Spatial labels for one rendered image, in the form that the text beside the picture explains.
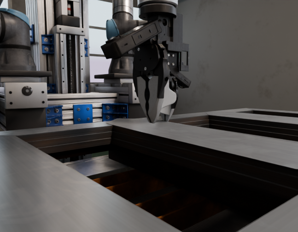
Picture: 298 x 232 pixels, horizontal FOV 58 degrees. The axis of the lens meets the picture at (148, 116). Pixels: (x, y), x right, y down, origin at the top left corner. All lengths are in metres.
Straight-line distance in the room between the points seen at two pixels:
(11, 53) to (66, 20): 0.32
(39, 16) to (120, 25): 0.55
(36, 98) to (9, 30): 0.29
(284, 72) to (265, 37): 0.50
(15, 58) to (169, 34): 0.74
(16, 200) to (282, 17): 3.49
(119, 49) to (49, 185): 0.23
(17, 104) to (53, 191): 0.72
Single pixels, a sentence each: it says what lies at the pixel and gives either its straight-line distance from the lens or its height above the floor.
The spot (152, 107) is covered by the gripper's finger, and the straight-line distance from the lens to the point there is 0.49.
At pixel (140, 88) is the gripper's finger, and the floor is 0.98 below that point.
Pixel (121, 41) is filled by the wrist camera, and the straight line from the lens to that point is 0.45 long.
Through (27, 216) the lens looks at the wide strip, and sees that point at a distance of 0.28.
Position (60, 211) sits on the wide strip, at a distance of 0.27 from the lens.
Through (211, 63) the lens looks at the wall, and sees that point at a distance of 4.16.
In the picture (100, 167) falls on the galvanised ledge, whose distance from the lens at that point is 1.03.
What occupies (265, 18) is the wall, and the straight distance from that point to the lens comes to 3.73.
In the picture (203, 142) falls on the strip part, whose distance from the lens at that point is 0.56.
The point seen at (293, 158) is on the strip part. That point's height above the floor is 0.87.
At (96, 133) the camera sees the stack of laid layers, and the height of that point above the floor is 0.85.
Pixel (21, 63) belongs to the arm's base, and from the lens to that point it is 1.15.
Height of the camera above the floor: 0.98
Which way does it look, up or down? 6 degrees down
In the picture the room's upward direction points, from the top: straight up
